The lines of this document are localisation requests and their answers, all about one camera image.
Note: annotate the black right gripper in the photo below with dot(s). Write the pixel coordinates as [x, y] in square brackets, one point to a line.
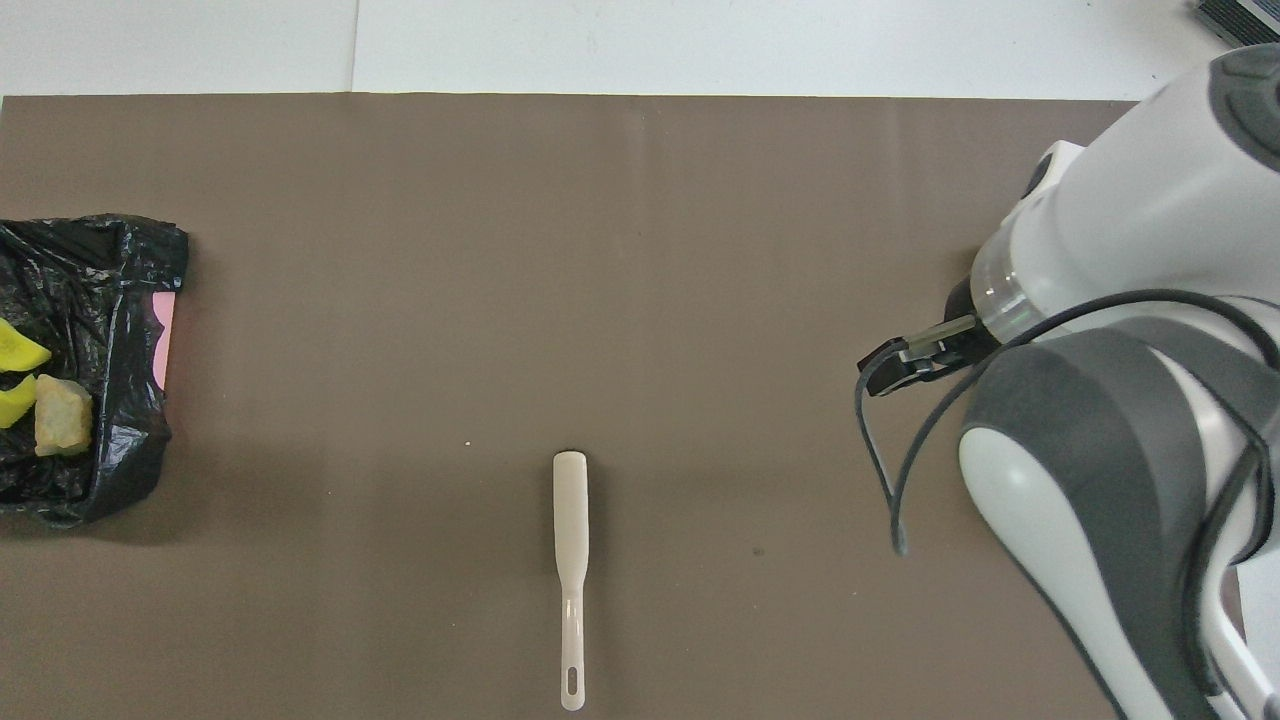
[972, 320]

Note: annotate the beige hand brush black bristles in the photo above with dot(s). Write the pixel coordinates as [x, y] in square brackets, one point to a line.
[571, 500]

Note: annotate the orange striped croissant piece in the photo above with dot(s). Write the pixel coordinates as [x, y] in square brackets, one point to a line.
[63, 418]

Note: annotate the notched yellow sponge piece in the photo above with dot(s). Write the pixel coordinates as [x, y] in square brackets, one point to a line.
[20, 350]

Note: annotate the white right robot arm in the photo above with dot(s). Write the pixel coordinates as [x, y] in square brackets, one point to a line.
[1150, 250]

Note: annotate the black trash bag pink bin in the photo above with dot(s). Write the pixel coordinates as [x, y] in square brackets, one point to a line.
[120, 300]

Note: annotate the dark ribbed device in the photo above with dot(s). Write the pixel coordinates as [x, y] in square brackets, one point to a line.
[1225, 18]

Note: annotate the brown table mat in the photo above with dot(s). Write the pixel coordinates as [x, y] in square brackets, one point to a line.
[500, 250]

